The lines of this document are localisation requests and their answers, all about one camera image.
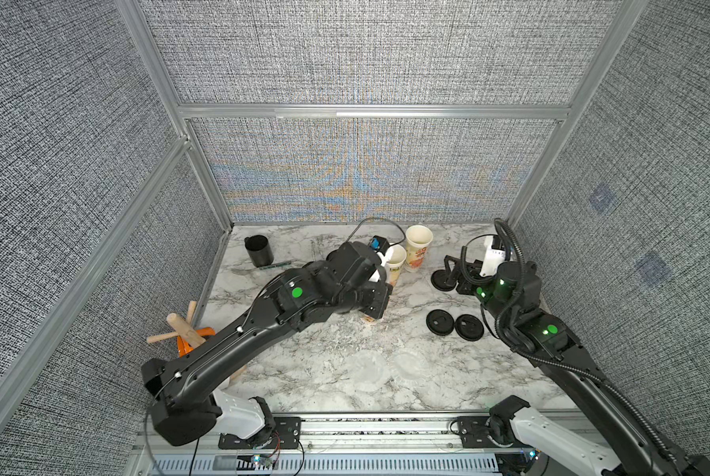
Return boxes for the black plastic cup lid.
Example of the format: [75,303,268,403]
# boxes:
[425,309,455,336]
[454,315,486,342]
[430,270,457,293]

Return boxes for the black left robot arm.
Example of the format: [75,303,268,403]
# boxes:
[142,266,393,447]

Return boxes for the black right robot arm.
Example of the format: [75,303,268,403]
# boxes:
[446,261,710,475]

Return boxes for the middle yellow paper cup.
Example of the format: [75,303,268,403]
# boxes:
[385,244,406,287]

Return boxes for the back right paper cup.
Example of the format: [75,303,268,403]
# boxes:
[406,224,434,269]

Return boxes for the black cylindrical cup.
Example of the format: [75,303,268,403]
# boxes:
[244,234,275,268]

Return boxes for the wooden mug tree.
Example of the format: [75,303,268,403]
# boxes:
[146,301,216,357]

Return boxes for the orange mug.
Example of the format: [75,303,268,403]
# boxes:
[175,326,216,358]

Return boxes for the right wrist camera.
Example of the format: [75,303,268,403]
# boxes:
[480,234,513,278]

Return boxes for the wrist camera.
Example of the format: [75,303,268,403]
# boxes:
[324,234,392,293]
[480,234,513,278]

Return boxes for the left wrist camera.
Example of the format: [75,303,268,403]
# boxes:
[324,234,392,293]

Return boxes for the fork with teal handle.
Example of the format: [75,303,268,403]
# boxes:
[230,261,294,276]

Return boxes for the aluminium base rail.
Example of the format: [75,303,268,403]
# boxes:
[125,411,630,476]

